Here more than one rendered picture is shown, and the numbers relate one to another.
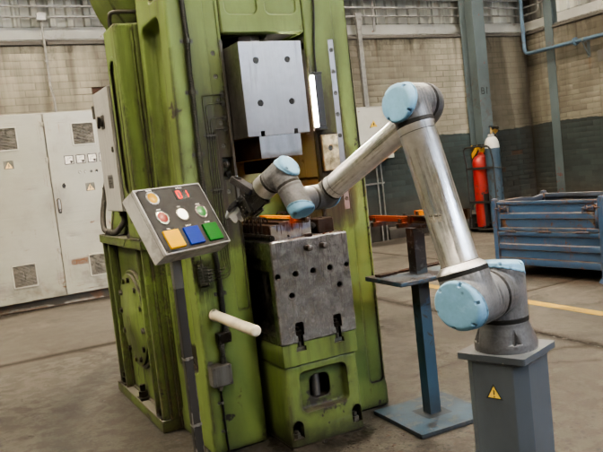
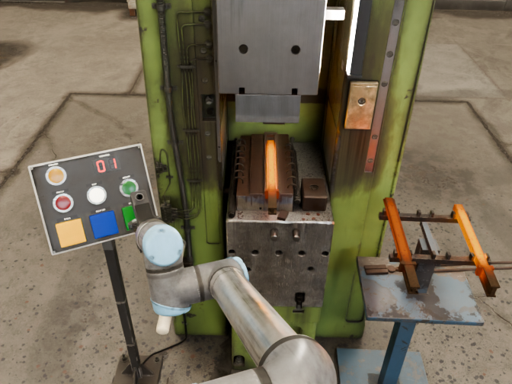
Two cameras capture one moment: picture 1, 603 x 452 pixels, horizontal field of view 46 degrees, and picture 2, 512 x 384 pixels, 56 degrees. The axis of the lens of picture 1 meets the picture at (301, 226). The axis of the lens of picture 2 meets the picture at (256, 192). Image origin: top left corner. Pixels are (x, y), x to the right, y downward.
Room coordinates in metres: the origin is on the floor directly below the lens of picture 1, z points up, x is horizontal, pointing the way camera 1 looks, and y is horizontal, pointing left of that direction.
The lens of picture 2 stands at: (1.84, -0.55, 2.00)
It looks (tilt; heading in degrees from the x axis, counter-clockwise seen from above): 36 degrees down; 27
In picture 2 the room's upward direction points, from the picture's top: 1 degrees clockwise
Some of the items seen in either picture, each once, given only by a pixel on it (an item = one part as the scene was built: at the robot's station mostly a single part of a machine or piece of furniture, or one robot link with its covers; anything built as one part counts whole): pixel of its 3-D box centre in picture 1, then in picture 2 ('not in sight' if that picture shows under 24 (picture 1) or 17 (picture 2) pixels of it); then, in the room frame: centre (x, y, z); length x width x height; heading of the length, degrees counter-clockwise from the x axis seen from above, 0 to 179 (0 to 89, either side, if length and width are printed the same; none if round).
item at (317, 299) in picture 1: (285, 281); (276, 219); (3.28, 0.10, 0.69); 0.56 x 0.38 x 0.45; 27
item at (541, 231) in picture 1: (571, 231); not in sight; (6.35, -2.43, 0.36); 1.20 x 0.80 x 0.72; 32
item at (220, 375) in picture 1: (220, 374); not in sight; (3.00, 0.42, 0.36); 0.09 x 0.07 x 0.12; 117
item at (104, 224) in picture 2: (193, 235); (104, 224); (2.65, 0.41, 1.01); 0.07 x 0.05 x 0.07; 142
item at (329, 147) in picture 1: (330, 152); (360, 105); (3.32, -0.17, 1.27); 0.09 x 0.02 x 0.17; 117
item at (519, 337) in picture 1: (504, 330); not in sight; (2.13, -0.59, 0.65); 0.19 x 0.19 x 0.10
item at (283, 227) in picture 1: (270, 227); (264, 168); (3.25, 0.14, 0.96); 0.42 x 0.20 x 0.09; 27
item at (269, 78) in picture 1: (263, 94); (283, 7); (3.27, 0.11, 1.56); 0.42 x 0.39 x 0.40; 27
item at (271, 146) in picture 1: (261, 149); (267, 81); (3.25, 0.14, 1.32); 0.42 x 0.20 x 0.10; 27
